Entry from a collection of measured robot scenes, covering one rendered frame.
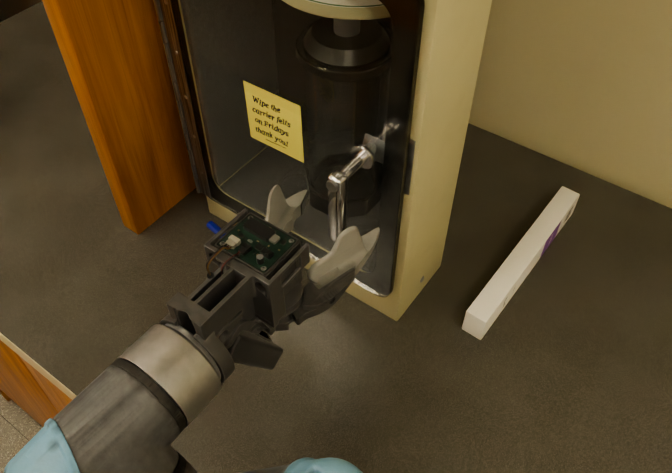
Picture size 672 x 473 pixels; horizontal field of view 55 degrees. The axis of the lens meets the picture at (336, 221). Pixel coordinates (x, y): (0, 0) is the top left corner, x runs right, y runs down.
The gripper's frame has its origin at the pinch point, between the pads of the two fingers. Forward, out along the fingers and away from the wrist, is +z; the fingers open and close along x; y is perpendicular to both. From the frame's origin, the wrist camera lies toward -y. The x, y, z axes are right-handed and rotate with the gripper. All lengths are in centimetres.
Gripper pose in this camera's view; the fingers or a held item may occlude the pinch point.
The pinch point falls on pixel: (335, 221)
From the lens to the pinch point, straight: 64.7
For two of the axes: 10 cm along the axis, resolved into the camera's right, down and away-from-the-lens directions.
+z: 5.9, -6.0, 5.4
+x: -8.1, -4.3, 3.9
